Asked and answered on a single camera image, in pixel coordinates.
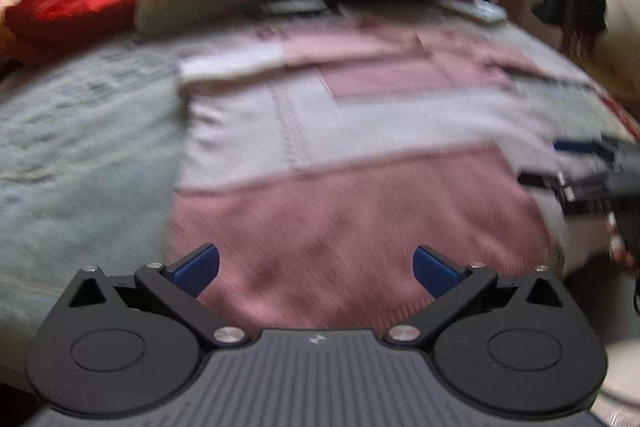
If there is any pink and white sweater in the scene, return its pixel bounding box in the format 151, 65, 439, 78
170, 14, 601, 333

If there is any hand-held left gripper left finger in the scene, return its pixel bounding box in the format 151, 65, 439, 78
67, 243, 250, 352

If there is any red striped cloth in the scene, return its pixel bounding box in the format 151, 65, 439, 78
595, 92, 640, 132

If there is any paperback book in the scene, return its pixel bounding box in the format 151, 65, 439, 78
445, 0, 508, 24

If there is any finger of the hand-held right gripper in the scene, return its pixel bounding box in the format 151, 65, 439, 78
517, 172, 568, 204
552, 139, 618, 156

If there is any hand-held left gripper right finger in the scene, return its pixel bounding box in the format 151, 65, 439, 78
382, 245, 568, 352

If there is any dark blue cloth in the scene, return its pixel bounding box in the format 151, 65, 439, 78
531, 0, 608, 58

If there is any person's right hand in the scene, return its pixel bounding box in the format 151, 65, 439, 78
607, 214, 640, 265

